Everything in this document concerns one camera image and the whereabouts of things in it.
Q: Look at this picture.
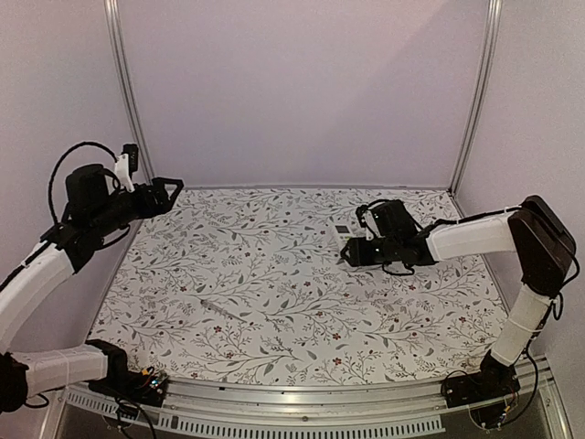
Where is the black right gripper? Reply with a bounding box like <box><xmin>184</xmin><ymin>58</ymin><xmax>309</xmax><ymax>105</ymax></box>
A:
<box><xmin>341</xmin><ymin>237</ymin><xmax>399</xmax><ymax>267</ymax></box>

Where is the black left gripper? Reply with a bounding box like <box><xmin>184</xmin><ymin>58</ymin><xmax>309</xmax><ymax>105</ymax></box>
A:
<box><xmin>90</xmin><ymin>176</ymin><xmax>184</xmax><ymax>237</ymax></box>

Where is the white remote control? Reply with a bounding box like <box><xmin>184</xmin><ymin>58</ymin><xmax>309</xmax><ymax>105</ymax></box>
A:
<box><xmin>332</xmin><ymin>224</ymin><xmax>355</xmax><ymax>250</ymax></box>

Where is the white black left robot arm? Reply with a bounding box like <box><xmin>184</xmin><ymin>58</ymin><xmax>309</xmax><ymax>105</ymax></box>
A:
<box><xmin>1</xmin><ymin>164</ymin><xmax>184</xmax><ymax>412</ymax></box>

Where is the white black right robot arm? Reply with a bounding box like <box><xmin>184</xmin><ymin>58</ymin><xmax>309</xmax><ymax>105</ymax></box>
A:
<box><xmin>334</xmin><ymin>196</ymin><xmax>580</xmax><ymax>399</ymax></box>

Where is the floral patterned table mat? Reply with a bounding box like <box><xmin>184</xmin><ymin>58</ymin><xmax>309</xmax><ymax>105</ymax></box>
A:
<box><xmin>91</xmin><ymin>188</ymin><xmax>506</xmax><ymax>386</ymax></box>

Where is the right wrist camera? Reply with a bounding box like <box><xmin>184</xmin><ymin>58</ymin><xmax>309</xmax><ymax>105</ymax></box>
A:
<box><xmin>356</xmin><ymin>205</ymin><xmax>379</xmax><ymax>241</ymax></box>

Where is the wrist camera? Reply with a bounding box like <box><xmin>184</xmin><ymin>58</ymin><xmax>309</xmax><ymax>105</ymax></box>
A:
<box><xmin>356</xmin><ymin>205</ymin><xmax>379</xmax><ymax>241</ymax></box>
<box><xmin>114</xmin><ymin>144</ymin><xmax>139</xmax><ymax>193</ymax></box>

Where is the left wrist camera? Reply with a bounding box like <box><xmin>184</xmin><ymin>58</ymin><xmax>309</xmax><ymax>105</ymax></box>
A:
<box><xmin>114</xmin><ymin>144</ymin><xmax>139</xmax><ymax>193</ymax></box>

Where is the aluminium front rail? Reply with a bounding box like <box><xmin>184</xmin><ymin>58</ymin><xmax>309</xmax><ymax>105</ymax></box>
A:
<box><xmin>40</xmin><ymin>356</ymin><xmax>575</xmax><ymax>438</ymax></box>

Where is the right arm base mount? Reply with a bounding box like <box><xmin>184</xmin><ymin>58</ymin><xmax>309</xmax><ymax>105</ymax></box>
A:
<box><xmin>441</xmin><ymin>367</ymin><xmax>520</xmax><ymax>430</ymax></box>

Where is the left aluminium frame post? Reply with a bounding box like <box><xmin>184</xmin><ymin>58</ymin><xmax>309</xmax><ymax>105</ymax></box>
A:
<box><xmin>103</xmin><ymin>0</ymin><xmax>154</xmax><ymax>182</ymax></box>

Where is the aluminium frame post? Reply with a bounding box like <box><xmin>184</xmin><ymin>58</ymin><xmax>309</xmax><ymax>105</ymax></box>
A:
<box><xmin>449</xmin><ymin>0</ymin><xmax>503</xmax><ymax>197</ymax></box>
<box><xmin>103</xmin><ymin>0</ymin><xmax>154</xmax><ymax>182</ymax></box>

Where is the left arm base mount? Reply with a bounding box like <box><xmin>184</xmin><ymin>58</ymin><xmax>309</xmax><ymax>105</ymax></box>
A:
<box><xmin>88</xmin><ymin>363</ymin><xmax>169</xmax><ymax>408</ymax></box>

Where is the right aluminium frame post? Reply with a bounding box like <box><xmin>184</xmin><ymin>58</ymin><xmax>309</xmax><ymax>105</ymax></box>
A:
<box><xmin>449</xmin><ymin>0</ymin><xmax>503</xmax><ymax>197</ymax></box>

